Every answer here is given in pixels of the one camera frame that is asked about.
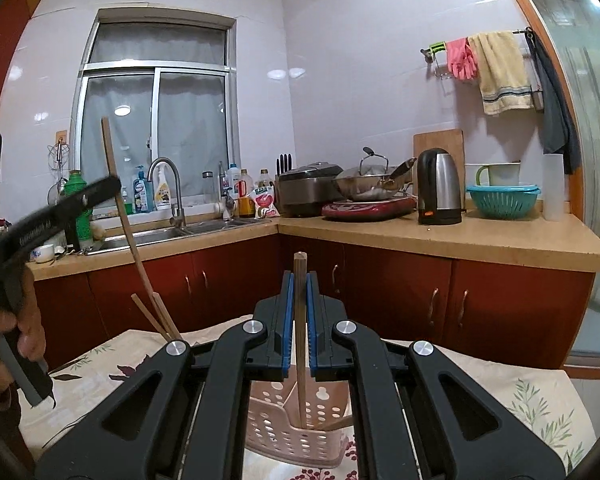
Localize yellow hanging towel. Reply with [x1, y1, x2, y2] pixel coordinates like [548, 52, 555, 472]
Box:
[468, 30, 533, 116]

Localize dark grey hanging cloth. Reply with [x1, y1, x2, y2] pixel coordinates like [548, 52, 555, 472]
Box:
[524, 27, 582, 176]

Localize translucent plastic cup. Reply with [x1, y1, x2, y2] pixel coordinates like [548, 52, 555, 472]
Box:
[542, 154, 565, 222]

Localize stainless steel sink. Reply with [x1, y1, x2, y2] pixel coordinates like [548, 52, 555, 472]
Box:
[82, 218, 270, 255]

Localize red kitchen cabinets with countertop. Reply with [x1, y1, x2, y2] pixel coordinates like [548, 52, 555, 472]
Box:
[33, 214, 600, 368]

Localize steel wok with lid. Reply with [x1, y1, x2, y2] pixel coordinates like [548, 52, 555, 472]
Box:
[334, 146, 416, 202]

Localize blue dish soap bottle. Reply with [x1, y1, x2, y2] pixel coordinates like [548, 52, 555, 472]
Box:
[133, 165, 152, 214]

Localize person's left hand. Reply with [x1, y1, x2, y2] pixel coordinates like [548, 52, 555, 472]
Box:
[0, 266, 46, 395]

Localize red induction cooktop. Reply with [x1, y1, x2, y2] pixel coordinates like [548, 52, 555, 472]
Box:
[322, 195, 417, 222]

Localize stainless electric kettle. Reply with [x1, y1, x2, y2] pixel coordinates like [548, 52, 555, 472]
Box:
[417, 148, 463, 226]

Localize pink rubber glove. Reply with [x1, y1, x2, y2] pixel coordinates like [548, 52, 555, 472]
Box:
[445, 37, 478, 81]

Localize wooden cutting board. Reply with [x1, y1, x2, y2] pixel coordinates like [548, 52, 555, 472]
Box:
[413, 129, 466, 207]

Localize green thermos jug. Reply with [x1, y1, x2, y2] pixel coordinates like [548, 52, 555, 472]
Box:
[62, 169, 95, 252]

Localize chrome kitchen faucet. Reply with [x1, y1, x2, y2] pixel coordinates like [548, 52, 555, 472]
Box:
[146, 156, 188, 230]

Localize white spray cleaner bottle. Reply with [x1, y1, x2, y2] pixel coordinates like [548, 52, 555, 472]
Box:
[154, 164, 171, 210]

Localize aluminium framed window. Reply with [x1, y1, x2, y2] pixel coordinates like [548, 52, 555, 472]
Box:
[71, 6, 240, 208]

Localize wooden chopstick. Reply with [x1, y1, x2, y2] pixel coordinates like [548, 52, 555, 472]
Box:
[100, 116, 182, 340]

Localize red white snack bag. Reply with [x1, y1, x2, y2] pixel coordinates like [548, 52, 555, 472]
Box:
[249, 185, 279, 219]

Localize black rice cooker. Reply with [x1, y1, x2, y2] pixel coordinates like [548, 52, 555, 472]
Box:
[275, 162, 343, 217]

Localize knife block with knives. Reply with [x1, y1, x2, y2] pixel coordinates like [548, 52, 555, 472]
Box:
[274, 153, 292, 212]

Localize beige perforated utensil holder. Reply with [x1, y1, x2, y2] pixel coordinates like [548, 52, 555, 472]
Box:
[246, 367, 353, 468]

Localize floral tablecloth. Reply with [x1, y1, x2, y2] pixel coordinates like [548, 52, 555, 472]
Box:
[18, 314, 598, 480]

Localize orange sauce jar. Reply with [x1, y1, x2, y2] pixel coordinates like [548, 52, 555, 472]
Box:
[237, 196, 256, 218]

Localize white cup with green handle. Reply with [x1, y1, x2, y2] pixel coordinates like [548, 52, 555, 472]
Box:
[475, 162, 521, 186]

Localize teal plastic colander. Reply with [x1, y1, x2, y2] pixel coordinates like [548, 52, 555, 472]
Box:
[467, 184, 541, 220]

